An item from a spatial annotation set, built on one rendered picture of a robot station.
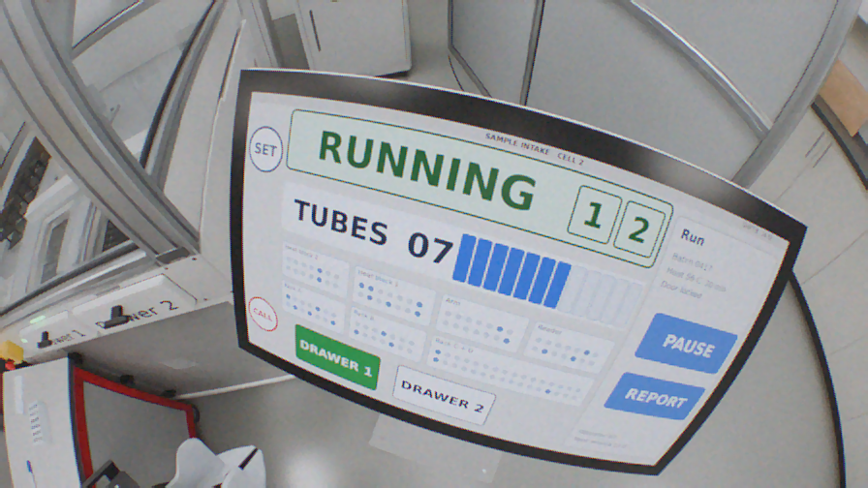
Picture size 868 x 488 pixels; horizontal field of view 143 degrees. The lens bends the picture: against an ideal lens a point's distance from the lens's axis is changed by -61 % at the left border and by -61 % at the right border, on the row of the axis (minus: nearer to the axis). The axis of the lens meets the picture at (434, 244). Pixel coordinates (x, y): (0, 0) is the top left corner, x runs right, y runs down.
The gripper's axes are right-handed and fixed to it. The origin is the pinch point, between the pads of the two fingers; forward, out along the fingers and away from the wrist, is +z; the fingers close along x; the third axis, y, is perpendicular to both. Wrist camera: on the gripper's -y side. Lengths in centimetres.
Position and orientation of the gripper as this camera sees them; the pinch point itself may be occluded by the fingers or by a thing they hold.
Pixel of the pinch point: (250, 466)
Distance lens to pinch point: 29.6
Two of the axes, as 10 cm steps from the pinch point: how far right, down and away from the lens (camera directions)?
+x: -9.5, -2.7, 1.7
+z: 2.6, -3.2, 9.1
